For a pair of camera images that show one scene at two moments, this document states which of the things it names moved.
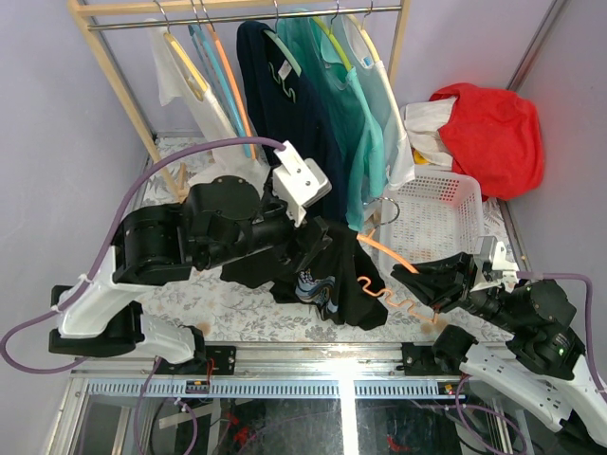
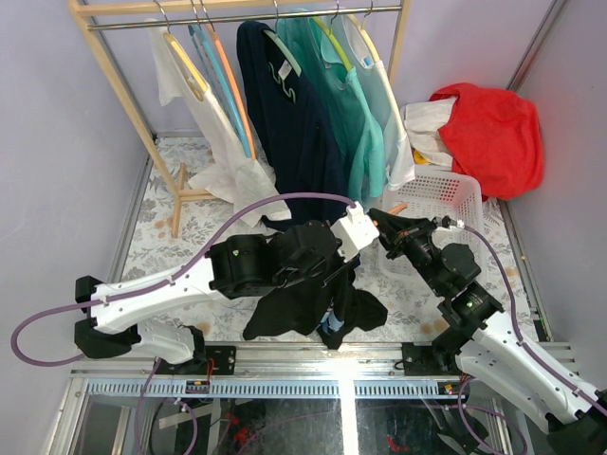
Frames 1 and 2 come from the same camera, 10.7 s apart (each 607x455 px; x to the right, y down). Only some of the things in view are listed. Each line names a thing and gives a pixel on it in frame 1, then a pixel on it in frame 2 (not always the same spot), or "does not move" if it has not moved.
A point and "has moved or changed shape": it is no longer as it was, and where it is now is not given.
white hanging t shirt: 174,82 does not move
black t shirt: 338,280 has moved or changed shape
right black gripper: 442,282 -> 398,232
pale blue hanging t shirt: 374,84 does not move
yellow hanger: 333,37 does not move
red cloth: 493,136 does not move
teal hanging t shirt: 363,159 does not move
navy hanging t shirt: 285,110 does not move
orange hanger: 367,236 -> 396,209
